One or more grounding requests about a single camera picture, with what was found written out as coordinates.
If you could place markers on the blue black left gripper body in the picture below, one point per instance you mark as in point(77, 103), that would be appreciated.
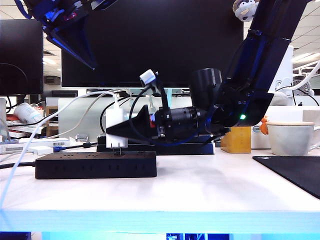
point(62, 12)

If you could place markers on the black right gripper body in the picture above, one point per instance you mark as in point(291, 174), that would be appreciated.
point(162, 123)

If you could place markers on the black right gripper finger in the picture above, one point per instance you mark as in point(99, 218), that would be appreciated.
point(136, 125)

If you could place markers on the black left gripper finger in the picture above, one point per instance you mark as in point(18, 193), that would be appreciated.
point(56, 38)
point(77, 42)

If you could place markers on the white USB wall charger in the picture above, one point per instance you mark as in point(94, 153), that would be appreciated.
point(115, 117)

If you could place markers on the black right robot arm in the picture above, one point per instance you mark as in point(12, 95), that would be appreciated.
point(270, 37)

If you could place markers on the blue plug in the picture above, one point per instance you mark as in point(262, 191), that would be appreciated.
point(58, 149)

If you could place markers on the teal monitor stand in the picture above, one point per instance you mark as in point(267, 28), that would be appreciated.
point(169, 96)

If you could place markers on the small black monitor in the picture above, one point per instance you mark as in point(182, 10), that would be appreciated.
point(20, 57)

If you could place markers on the clear acrylic clip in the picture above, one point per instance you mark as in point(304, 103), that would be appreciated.
point(81, 138)

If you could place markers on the black power strip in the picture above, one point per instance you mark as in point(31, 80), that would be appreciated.
point(95, 166)

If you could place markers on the yellow tin box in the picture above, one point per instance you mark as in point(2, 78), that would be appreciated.
point(237, 140)

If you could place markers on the white plastic bottle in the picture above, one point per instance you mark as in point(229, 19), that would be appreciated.
point(25, 112)

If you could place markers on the wooden cabinet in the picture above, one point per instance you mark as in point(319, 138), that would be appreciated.
point(52, 122)

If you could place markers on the large black AOC monitor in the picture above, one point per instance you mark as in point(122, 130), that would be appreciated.
point(162, 37)

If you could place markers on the stack of books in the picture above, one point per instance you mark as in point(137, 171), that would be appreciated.
point(22, 130)

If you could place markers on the small white adapter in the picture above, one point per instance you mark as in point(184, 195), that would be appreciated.
point(41, 150)

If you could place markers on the orange fox figurine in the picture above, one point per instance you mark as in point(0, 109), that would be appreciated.
point(264, 127)

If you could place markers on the white domed object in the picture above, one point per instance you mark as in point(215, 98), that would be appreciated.
point(281, 100)

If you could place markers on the white cardboard box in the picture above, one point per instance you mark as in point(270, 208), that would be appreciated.
point(287, 113)

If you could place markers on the white ceramic mug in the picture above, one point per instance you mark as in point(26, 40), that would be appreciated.
point(287, 140)

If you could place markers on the white board panel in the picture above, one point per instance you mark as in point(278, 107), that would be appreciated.
point(282, 72)

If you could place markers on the grey plush toy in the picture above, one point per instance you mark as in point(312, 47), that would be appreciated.
point(243, 10)

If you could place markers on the black mouse pad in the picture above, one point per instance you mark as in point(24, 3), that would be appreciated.
point(295, 172)

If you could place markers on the white desk fan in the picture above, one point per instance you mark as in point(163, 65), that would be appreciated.
point(303, 87)

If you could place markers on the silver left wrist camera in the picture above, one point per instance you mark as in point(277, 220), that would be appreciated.
point(105, 3)

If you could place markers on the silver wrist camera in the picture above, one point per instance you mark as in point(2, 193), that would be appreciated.
point(105, 3)
point(147, 77)

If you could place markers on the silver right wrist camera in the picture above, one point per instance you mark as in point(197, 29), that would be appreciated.
point(147, 77)

